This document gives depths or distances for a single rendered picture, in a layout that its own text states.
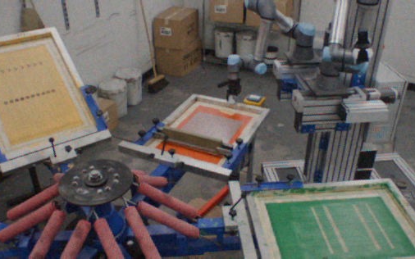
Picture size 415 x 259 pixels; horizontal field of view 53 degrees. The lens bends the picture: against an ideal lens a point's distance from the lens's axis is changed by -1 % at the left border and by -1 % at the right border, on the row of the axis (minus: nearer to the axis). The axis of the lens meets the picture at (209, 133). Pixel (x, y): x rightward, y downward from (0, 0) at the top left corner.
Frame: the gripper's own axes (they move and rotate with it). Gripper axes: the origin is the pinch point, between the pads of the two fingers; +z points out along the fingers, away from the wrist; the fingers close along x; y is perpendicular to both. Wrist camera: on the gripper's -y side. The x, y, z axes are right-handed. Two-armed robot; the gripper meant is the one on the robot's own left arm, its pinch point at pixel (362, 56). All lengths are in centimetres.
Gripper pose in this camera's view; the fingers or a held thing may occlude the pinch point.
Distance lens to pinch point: 198.3
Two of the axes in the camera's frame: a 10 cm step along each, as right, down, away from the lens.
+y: 1.3, 8.6, 4.9
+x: -9.4, -0.4, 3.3
